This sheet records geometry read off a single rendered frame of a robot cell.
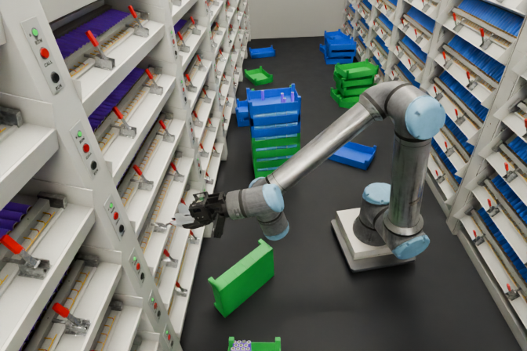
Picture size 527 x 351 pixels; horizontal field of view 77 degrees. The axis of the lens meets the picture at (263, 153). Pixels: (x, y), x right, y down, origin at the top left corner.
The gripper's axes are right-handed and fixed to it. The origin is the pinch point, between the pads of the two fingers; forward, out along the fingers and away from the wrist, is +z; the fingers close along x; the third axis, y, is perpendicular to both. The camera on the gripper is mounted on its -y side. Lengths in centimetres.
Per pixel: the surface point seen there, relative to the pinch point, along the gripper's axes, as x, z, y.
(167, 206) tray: -11.1, 7.3, -2.2
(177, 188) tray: -21.5, 6.2, -2.8
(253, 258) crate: -14.1, -13.5, -42.8
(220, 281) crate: -2.7, -1.0, -39.9
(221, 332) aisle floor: 8, 4, -59
